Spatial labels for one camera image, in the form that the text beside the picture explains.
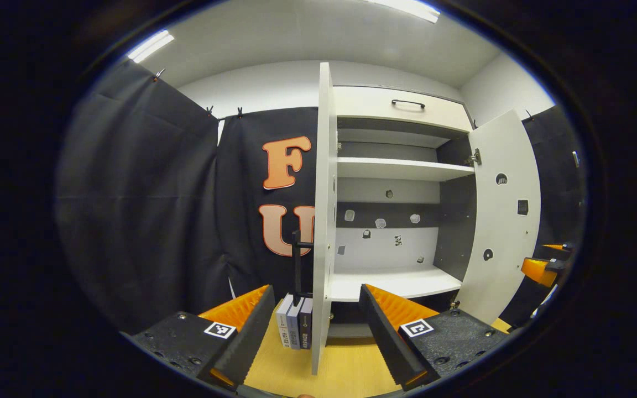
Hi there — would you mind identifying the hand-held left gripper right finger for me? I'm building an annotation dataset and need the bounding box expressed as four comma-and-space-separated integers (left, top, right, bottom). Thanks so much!
358, 284, 510, 392

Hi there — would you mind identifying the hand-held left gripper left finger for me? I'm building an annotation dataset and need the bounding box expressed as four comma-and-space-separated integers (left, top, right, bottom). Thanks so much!
122, 285, 276, 390

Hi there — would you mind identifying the cabinet door with camera sticker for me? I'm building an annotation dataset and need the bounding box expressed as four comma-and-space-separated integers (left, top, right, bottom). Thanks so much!
291, 62, 338, 376

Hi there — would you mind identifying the beige double-door shoe cabinet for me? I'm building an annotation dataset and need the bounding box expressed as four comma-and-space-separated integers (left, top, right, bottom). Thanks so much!
327, 86, 479, 341

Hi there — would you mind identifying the white book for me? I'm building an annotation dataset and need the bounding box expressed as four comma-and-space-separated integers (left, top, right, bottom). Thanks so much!
275, 298, 296, 349

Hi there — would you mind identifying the grey-blue book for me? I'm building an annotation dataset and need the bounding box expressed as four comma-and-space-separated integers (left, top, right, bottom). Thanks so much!
286, 298, 305, 350

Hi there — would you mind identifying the navy book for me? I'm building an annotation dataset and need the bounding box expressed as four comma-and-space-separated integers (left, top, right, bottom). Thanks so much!
298, 297, 315, 350

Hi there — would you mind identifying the black backdrop cloth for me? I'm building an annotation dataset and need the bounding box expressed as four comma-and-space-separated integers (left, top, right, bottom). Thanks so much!
56, 58, 587, 335

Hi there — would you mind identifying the long ceiling light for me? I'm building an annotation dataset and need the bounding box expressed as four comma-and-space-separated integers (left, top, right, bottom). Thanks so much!
366, 0, 441, 24
127, 29, 175, 63

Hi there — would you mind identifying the beige drawer with black handle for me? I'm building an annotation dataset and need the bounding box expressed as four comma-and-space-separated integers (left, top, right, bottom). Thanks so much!
332, 86, 474, 133

